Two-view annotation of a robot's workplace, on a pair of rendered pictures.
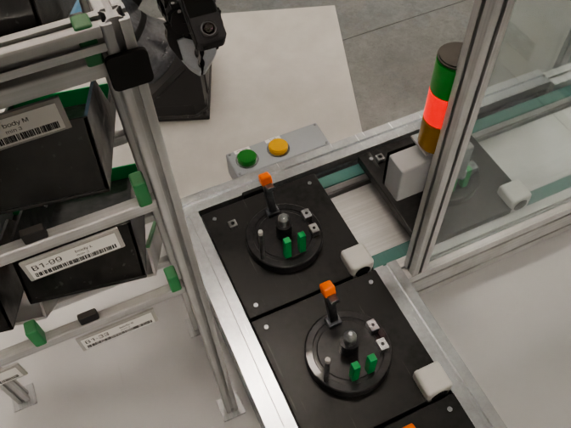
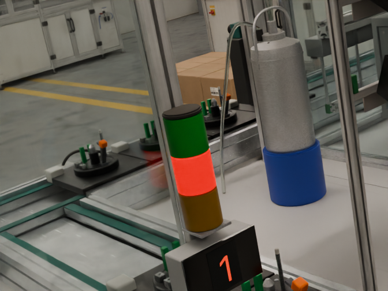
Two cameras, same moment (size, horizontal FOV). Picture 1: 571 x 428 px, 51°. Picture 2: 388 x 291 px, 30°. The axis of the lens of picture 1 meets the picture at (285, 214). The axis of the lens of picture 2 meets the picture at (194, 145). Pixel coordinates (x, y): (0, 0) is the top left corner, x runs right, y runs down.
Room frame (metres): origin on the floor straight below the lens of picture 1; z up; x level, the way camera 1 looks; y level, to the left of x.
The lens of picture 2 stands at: (1.42, -0.39, 1.63)
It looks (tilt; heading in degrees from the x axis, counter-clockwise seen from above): 17 degrees down; 168
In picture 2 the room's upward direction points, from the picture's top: 11 degrees counter-clockwise
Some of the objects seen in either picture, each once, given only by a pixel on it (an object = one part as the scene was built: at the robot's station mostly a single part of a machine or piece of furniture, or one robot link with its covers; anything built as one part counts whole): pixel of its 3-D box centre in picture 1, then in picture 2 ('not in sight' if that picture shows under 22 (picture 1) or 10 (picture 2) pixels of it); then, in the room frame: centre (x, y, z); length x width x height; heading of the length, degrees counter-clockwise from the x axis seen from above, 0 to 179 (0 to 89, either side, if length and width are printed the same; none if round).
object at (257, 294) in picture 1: (284, 227); not in sight; (0.60, 0.00, 1.01); 0.24 x 0.24 x 0.13; 23
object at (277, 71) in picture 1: (172, 109); not in sight; (1.09, 0.27, 0.84); 0.90 x 0.70 x 0.03; 93
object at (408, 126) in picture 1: (370, 153); not in sight; (0.85, -0.19, 0.91); 0.89 x 0.06 x 0.11; 113
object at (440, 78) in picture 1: (453, 74); (186, 133); (0.57, -0.22, 1.38); 0.05 x 0.05 x 0.05
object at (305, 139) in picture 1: (279, 157); not in sight; (0.84, 0.01, 0.93); 0.21 x 0.07 x 0.06; 113
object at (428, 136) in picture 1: (438, 129); (201, 206); (0.57, -0.22, 1.28); 0.05 x 0.05 x 0.05
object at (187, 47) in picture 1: (184, 48); not in sight; (0.79, 0.15, 1.27); 0.06 x 0.03 x 0.09; 23
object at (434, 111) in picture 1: (445, 103); (193, 170); (0.57, -0.22, 1.33); 0.05 x 0.05 x 0.05
